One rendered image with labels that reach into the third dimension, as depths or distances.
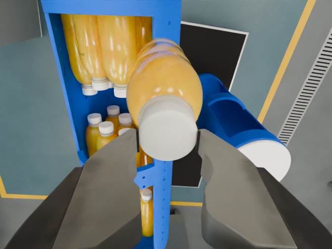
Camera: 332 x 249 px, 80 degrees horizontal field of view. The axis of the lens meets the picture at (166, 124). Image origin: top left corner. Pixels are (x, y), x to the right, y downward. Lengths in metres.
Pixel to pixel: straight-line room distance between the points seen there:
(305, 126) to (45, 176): 2.67
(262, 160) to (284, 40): 1.25
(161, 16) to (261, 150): 0.60
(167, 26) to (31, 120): 1.80
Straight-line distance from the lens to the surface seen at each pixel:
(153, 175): 0.55
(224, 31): 1.54
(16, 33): 1.51
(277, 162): 0.90
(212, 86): 1.60
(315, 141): 2.61
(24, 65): 1.90
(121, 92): 0.46
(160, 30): 0.41
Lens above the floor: 1.60
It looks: 60 degrees down
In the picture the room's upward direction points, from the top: 172 degrees clockwise
